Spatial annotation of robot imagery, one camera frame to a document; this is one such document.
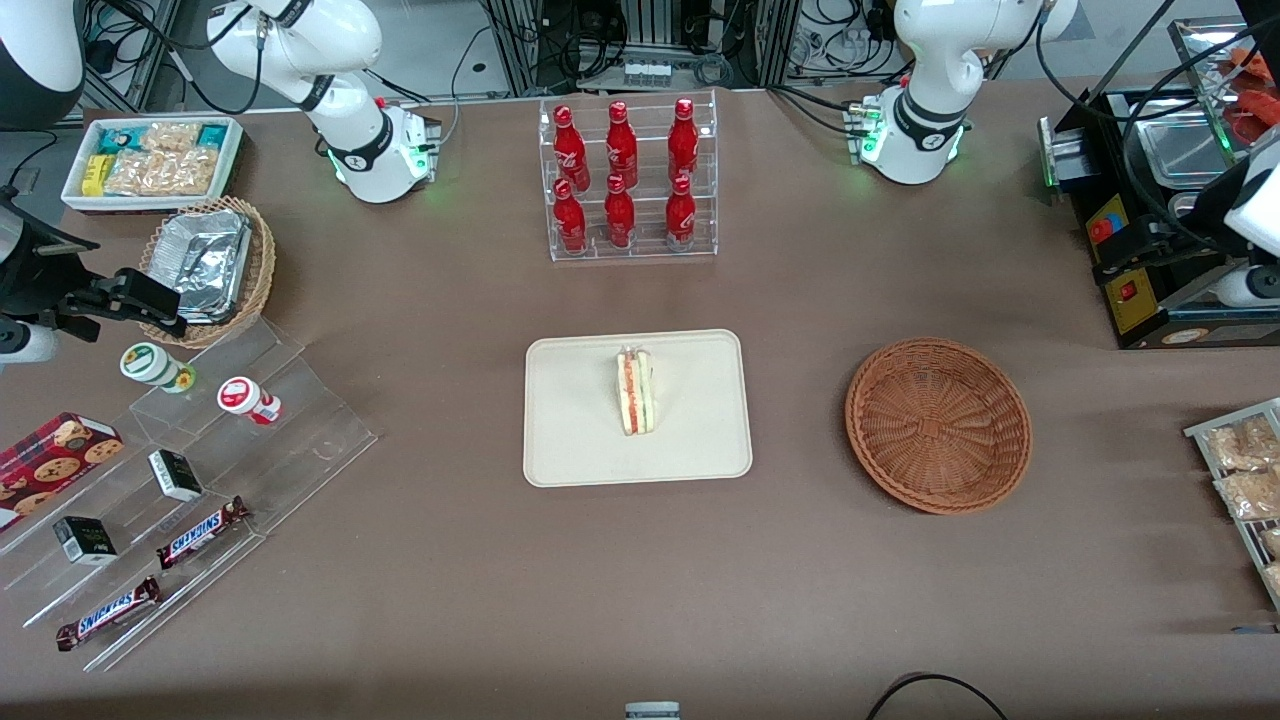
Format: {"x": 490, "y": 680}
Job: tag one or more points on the brown wicker basket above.
{"x": 935, "y": 425}

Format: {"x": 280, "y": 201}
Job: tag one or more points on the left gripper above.
{"x": 1172, "y": 243}

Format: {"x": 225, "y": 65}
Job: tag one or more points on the black food warmer machine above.
{"x": 1135, "y": 300}

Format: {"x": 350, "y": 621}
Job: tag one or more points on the large clear cracker bag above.
{"x": 160, "y": 173}

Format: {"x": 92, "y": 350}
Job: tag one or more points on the small black box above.
{"x": 176, "y": 476}
{"x": 85, "y": 540}

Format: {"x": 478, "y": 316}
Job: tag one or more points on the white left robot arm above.
{"x": 930, "y": 70}

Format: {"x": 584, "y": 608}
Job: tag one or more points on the steel tray lid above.
{"x": 1200, "y": 60}

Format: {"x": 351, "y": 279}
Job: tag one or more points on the green lid cup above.
{"x": 150, "y": 364}

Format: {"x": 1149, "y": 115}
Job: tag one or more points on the cream plastic tray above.
{"x": 570, "y": 410}

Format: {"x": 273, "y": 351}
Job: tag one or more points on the stack of foil trays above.
{"x": 205, "y": 262}

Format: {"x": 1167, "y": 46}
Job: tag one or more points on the light wicker basket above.
{"x": 262, "y": 260}

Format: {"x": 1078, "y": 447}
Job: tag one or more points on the small clear cracker bag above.
{"x": 170, "y": 134}

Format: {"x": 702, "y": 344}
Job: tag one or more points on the clear snack bag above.
{"x": 1240, "y": 445}
{"x": 1250, "y": 495}
{"x": 1270, "y": 542}

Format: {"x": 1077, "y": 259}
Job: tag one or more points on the steel pan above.
{"x": 1185, "y": 152}

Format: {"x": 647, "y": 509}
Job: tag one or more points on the clear acrylic bottle rack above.
{"x": 648, "y": 215}

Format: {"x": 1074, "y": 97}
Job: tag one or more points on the grey device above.
{"x": 652, "y": 711}

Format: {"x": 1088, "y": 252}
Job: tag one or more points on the white snack bin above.
{"x": 232, "y": 150}

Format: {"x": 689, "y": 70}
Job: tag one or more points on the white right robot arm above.
{"x": 370, "y": 150}

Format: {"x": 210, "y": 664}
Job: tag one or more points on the Snickers bar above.
{"x": 203, "y": 532}
{"x": 108, "y": 613}

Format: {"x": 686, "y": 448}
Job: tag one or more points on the red lid cup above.
{"x": 242, "y": 396}

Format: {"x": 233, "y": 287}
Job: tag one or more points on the tray of packaged crackers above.
{"x": 1200, "y": 432}

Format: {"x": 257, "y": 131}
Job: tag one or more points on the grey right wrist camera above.
{"x": 25, "y": 343}

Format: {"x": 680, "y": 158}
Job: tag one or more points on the triangular sandwich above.
{"x": 637, "y": 395}

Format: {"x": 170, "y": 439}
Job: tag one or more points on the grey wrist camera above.
{"x": 25, "y": 343}
{"x": 1252, "y": 287}

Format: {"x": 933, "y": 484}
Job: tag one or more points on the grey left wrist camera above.
{"x": 1252, "y": 287}

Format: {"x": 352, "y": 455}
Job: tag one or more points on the clear acrylic stepped stand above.
{"x": 300, "y": 440}

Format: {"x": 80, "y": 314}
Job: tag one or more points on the teal snack packet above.
{"x": 211, "y": 135}
{"x": 118, "y": 138}

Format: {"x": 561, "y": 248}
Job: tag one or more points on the yellow snack packet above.
{"x": 95, "y": 175}

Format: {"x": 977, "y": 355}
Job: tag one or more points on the red cola bottle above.
{"x": 620, "y": 218}
{"x": 621, "y": 145}
{"x": 683, "y": 140}
{"x": 570, "y": 222}
{"x": 571, "y": 150}
{"x": 681, "y": 218}

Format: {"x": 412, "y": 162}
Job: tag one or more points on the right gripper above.
{"x": 52, "y": 282}

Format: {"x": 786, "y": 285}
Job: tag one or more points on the white power strip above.
{"x": 647, "y": 73}

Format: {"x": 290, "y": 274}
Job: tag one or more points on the red cookie box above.
{"x": 50, "y": 465}

